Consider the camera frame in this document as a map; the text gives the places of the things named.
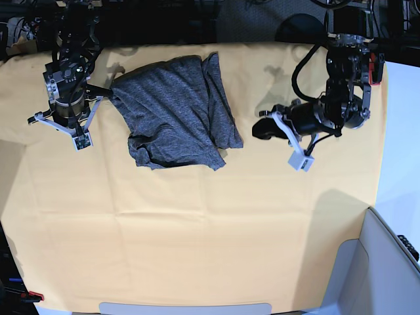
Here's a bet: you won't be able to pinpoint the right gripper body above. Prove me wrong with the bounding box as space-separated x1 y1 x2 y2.
28 90 103 138

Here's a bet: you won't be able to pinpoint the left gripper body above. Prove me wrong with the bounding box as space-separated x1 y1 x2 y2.
259 101 330 140

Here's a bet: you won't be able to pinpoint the grey long-sleeve T-shirt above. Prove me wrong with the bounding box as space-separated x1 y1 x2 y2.
110 52 243 171

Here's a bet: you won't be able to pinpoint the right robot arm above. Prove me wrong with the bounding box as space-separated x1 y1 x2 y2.
28 1 112 150

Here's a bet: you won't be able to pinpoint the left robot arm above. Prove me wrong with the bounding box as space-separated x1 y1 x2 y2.
252 1 375 156

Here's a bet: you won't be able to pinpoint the black round base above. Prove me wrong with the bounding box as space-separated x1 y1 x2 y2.
274 13 327 44

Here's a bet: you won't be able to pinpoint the red clamp right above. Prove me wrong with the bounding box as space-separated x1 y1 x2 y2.
369 52 385 85

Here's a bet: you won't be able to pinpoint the red clamp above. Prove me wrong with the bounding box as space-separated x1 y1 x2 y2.
369 52 385 85
20 291 44 303

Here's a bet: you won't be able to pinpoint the yellow table cloth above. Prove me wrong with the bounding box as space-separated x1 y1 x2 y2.
1 43 388 312

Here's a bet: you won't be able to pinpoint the black remote on bin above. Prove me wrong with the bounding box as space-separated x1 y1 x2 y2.
397 234 419 262

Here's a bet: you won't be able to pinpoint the white storage bin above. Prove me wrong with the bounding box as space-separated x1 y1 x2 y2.
319 208 419 314

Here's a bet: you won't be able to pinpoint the red clamp left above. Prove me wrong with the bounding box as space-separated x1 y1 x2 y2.
20 291 44 303

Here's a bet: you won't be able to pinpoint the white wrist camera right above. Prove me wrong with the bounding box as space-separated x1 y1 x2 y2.
72 131 93 151

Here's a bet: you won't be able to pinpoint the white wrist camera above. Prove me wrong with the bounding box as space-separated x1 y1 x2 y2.
72 131 93 151
288 151 314 172

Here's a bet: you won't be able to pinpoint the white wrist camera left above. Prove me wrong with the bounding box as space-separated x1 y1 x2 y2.
288 151 314 172

